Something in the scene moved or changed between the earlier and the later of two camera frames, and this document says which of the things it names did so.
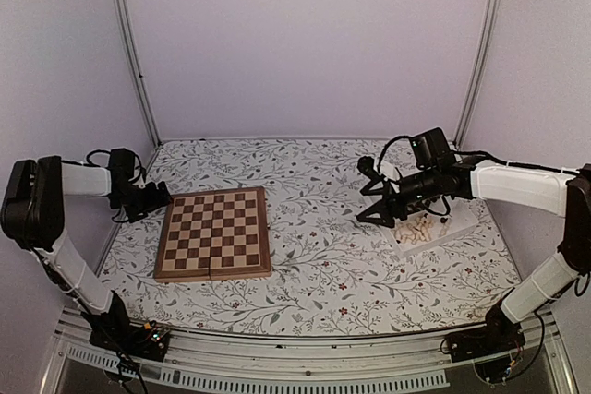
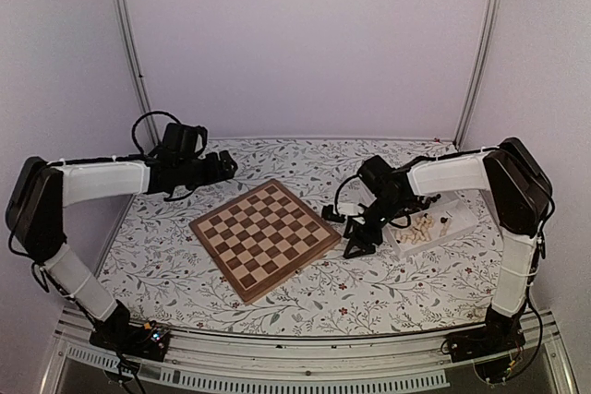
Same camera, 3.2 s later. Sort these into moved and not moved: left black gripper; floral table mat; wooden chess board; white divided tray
Moved: wooden chess board; left black gripper
Not moved: floral table mat; white divided tray
